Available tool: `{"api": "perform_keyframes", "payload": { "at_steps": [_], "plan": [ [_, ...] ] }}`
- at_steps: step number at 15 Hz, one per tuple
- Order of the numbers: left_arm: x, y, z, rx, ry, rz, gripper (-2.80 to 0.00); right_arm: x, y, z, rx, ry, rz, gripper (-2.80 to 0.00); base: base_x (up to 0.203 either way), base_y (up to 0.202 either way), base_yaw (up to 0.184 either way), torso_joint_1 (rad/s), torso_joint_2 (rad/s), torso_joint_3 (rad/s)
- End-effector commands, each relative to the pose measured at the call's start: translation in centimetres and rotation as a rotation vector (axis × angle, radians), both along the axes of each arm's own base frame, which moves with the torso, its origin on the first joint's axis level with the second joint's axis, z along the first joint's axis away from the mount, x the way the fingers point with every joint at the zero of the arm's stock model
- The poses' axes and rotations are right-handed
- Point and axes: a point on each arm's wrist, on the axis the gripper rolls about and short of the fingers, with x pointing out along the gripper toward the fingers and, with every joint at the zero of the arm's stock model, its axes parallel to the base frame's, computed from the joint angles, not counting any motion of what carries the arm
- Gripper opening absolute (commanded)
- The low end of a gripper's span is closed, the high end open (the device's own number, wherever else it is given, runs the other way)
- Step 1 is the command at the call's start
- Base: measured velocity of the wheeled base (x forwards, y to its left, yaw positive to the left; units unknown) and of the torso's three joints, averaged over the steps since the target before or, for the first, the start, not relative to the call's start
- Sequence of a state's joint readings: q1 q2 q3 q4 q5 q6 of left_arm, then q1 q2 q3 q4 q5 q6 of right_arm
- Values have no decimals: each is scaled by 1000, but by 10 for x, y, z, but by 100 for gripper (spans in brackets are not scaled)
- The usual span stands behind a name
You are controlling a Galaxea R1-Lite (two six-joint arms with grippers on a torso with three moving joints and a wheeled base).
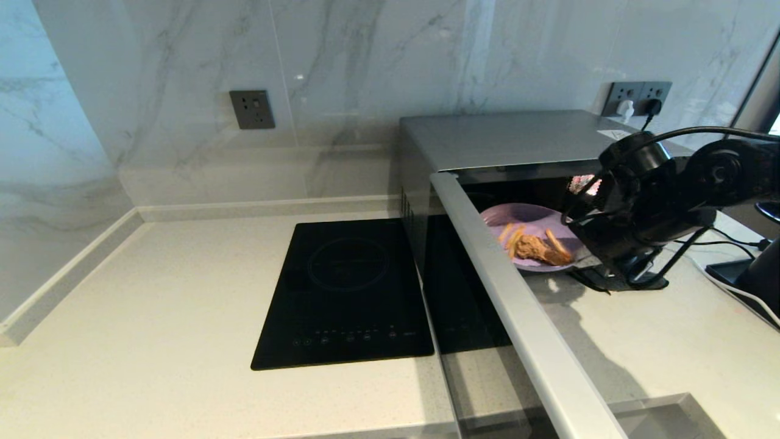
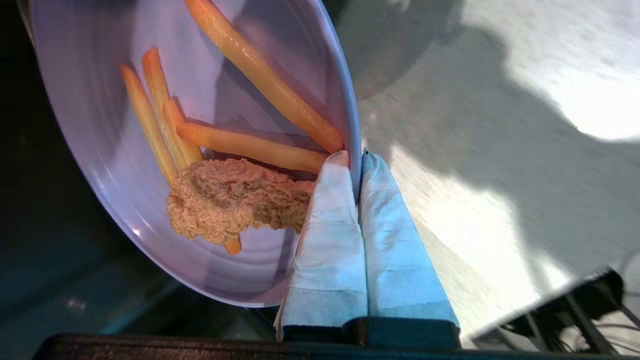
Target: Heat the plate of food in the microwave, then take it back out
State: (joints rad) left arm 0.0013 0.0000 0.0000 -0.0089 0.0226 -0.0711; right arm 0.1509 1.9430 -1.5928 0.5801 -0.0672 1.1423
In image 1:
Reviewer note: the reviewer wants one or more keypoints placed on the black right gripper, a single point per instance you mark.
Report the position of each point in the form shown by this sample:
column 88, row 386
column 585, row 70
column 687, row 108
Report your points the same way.
column 615, row 231

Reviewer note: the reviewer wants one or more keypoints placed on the purple plate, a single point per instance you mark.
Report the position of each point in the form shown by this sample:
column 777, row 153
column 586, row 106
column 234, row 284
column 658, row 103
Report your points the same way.
column 530, row 216

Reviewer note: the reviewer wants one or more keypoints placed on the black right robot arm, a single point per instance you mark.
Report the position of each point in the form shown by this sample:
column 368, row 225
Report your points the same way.
column 713, row 177

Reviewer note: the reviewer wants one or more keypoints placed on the white paper sheet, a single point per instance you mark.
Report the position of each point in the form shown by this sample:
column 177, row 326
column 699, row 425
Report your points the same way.
column 611, row 134

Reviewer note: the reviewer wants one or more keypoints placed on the dark blue rubber mat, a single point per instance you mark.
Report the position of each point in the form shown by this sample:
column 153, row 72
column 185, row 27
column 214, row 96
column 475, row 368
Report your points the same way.
column 609, row 281

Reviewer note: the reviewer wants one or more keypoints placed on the long orange french fry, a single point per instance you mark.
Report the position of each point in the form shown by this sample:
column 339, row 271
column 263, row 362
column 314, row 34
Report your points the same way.
column 557, row 242

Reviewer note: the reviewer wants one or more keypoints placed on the brown fried chicken piece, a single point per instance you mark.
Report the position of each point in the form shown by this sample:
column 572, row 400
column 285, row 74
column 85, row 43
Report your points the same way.
column 539, row 250

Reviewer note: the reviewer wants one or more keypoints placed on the white power plug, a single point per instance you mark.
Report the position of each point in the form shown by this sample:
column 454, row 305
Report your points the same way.
column 626, row 110

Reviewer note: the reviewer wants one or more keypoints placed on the black power plug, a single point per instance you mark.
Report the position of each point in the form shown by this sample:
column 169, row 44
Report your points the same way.
column 653, row 107

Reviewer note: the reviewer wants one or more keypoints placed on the black countertop appliance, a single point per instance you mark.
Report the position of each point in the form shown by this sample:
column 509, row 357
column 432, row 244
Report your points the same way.
column 765, row 274

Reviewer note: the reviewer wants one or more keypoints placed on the black induction cooktop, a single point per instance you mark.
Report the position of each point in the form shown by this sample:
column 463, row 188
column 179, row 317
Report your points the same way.
column 347, row 292

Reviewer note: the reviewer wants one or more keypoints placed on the grey double wall socket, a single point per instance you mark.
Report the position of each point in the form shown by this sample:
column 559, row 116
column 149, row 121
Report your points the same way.
column 616, row 90

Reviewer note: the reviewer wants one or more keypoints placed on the black vertical frame strip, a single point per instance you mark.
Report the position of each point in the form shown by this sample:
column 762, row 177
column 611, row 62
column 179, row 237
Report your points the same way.
column 755, row 85

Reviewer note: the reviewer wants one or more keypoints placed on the grey single wall socket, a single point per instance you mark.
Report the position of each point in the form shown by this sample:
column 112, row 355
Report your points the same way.
column 253, row 110

